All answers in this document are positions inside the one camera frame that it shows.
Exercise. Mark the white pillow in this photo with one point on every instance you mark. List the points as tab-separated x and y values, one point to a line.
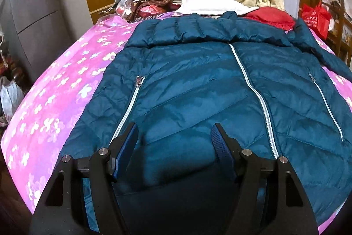
209	5

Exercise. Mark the grey refrigerator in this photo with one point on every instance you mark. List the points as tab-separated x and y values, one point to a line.
35	17

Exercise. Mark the red ruffled pillow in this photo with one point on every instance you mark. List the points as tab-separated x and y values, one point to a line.
269	17

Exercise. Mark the wooden chair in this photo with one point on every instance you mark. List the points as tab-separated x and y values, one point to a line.
342	20

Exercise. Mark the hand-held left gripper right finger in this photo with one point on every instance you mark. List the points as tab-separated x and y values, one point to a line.
221	141

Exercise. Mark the white plastic bag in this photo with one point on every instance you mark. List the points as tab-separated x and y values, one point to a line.
11	97

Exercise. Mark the clear plastic bottle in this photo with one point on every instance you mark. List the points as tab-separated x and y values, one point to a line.
126	1

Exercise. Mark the red shiny packet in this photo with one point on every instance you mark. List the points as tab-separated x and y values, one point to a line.
148	10

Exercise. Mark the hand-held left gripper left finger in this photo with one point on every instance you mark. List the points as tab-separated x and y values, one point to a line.
129	147

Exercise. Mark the red shopping bag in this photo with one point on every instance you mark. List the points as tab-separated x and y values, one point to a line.
316	19

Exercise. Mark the teal puffer jacket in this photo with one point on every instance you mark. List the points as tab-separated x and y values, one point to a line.
192	80

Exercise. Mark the pink floral bed sheet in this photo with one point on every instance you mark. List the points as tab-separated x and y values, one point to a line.
55	102

